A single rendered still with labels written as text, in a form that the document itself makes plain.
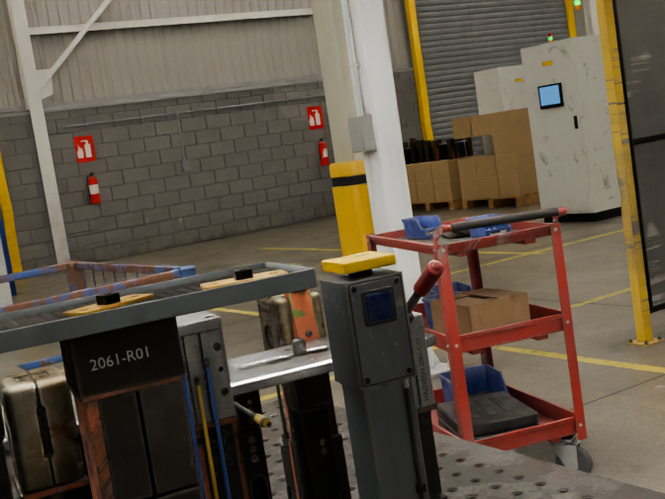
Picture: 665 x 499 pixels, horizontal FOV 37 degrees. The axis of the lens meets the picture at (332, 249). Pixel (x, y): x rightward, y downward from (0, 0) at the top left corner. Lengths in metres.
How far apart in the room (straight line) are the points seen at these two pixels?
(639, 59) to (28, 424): 4.79
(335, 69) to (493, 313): 5.21
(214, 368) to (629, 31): 4.62
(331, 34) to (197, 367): 7.38
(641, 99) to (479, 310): 2.45
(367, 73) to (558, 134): 6.50
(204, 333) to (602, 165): 10.42
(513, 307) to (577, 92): 7.91
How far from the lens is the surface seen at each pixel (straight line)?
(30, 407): 1.12
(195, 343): 1.13
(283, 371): 1.30
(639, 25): 5.64
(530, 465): 1.76
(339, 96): 8.41
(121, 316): 0.92
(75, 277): 4.44
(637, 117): 5.56
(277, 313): 1.54
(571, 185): 11.48
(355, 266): 1.03
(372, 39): 5.23
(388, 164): 5.21
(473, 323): 3.39
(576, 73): 11.28
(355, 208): 8.34
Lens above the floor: 1.28
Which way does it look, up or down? 6 degrees down
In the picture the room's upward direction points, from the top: 9 degrees counter-clockwise
